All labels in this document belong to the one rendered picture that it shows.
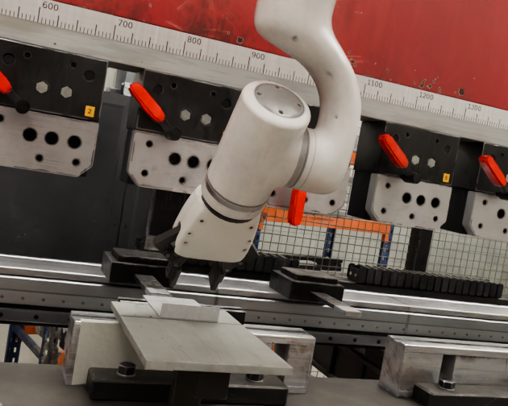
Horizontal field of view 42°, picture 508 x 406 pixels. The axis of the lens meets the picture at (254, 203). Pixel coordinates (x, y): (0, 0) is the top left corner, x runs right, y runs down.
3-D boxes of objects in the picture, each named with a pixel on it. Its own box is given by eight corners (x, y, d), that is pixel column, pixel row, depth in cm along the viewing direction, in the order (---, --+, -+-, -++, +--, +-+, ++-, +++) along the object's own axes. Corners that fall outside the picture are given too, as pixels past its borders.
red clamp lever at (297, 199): (292, 225, 98) (303, 161, 97) (281, 221, 102) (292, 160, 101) (302, 227, 99) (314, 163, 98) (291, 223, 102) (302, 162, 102)
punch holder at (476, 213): (468, 235, 114) (485, 142, 113) (438, 228, 122) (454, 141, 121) (534, 245, 120) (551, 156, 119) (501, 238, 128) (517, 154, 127)
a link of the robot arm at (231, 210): (267, 165, 86) (259, 181, 88) (203, 154, 83) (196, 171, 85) (279, 211, 81) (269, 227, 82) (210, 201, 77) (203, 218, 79)
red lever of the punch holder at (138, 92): (138, 79, 88) (184, 134, 91) (132, 80, 91) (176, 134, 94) (127, 87, 87) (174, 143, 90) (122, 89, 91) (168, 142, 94)
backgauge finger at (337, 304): (322, 320, 115) (327, 292, 115) (268, 287, 139) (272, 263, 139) (381, 325, 119) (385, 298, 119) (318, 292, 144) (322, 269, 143)
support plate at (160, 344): (144, 369, 72) (146, 360, 72) (110, 307, 97) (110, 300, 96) (292, 375, 79) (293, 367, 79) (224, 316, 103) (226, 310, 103)
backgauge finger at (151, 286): (122, 304, 102) (127, 272, 102) (100, 270, 126) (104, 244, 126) (195, 309, 107) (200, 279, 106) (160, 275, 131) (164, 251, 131)
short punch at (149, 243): (145, 250, 98) (156, 187, 98) (143, 247, 100) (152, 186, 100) (209, 257, 102) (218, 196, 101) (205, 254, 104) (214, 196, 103)
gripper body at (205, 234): (264, 180, 87) (236, 234, 95) (192, 167, 84) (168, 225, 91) (275, 221, 82) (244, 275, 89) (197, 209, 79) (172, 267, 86)
